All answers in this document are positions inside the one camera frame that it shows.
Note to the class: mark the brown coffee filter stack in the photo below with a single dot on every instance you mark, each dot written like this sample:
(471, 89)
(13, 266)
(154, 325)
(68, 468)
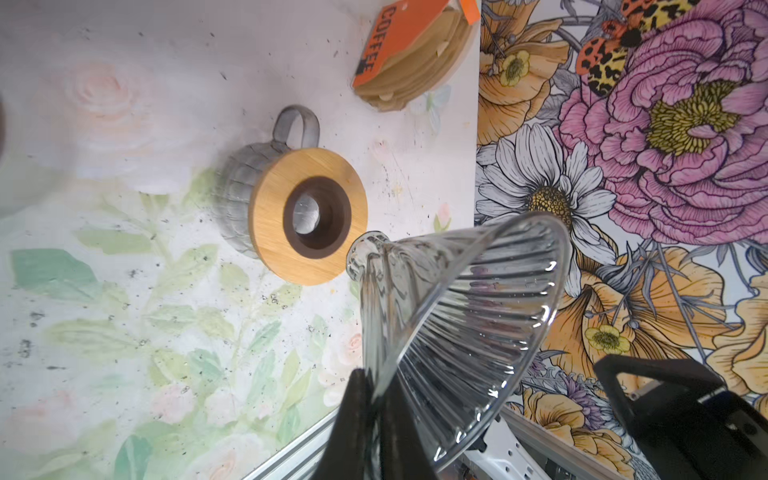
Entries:
(413, 46)

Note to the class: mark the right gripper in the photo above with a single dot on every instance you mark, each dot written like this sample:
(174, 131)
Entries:
(686, 423)

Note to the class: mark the wooden ring dripper holder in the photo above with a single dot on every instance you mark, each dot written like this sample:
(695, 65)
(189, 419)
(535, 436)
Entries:
(304, 213)

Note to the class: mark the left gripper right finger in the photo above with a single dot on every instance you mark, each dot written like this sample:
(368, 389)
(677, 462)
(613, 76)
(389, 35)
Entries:
(402, 456)

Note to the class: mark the grey ribbed glass pitcher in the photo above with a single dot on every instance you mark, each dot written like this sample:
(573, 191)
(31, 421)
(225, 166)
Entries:
(244, 168)

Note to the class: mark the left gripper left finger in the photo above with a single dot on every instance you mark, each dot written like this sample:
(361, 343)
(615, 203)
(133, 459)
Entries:
(346, 451)

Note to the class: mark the grey glass dripper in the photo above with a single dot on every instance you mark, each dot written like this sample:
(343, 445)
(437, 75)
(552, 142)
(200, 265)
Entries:
(455, 318)

